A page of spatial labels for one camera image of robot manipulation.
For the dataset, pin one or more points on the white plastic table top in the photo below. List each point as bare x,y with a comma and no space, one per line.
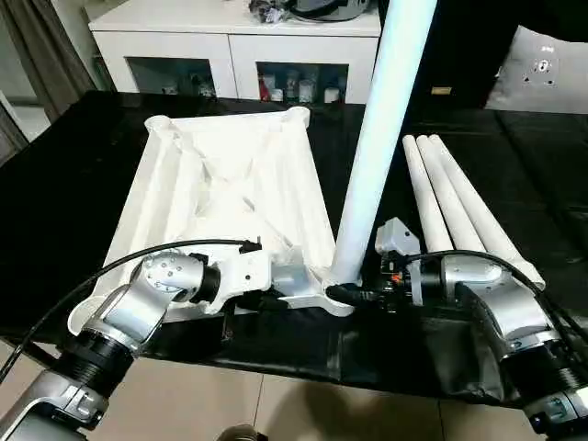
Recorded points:
257,151

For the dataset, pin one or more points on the white plastic table leg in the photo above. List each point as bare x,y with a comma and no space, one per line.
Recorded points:
482,206
426,206
381,115
453,206

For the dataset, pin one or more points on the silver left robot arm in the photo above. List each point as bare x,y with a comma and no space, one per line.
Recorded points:
138,303

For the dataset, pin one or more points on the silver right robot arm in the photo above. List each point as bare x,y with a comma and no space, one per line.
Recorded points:
510,312

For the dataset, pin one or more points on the dark round robot body part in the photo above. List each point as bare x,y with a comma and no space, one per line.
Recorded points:
241,434

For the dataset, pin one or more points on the small white cup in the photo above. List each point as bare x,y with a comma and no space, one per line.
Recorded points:
331,95

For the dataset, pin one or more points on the white patterned jar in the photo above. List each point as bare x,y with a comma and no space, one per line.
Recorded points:
306,92

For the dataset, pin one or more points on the black work mat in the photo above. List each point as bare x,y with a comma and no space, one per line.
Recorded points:
69,184

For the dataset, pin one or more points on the red packet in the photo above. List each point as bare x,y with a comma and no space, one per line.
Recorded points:
264,88

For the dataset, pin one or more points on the black speaker with gold label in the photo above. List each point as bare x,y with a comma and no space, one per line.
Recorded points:
459,46

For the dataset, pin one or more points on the grey cushion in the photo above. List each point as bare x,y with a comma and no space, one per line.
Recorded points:
551,92

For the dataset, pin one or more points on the white sideboard with glass doors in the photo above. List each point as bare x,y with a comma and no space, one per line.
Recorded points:
229,41

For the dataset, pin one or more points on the grey helmet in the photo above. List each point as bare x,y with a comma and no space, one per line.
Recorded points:
331,9

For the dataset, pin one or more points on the grey curtain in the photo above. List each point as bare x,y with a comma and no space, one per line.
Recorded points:
46,59

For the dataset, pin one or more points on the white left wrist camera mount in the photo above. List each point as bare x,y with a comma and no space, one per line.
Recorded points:
243,275

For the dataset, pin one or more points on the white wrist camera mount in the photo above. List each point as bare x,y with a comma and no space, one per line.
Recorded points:
395,234
243,275

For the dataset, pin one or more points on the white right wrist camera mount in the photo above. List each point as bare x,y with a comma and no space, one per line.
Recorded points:
395,234

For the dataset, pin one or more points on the black metal frame leg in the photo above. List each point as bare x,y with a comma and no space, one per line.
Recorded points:
27,353

